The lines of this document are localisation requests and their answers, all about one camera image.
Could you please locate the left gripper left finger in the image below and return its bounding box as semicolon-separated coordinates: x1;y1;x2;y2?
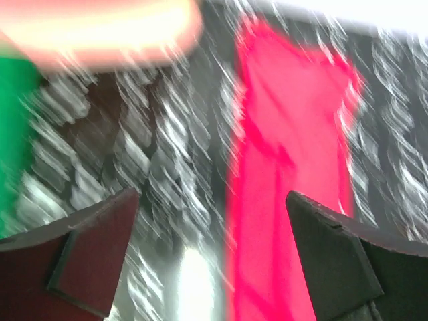
1;189;138;320

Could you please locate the pink three-tier shelf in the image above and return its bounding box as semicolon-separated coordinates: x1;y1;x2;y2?
1;1;203;72

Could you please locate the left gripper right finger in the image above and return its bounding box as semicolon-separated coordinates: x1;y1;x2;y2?
286;192;427;320

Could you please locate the green plastic tray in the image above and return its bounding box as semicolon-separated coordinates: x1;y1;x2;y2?
1;57;41;227

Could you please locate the red t-shirt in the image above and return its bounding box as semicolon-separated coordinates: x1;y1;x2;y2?
226;17;362;320

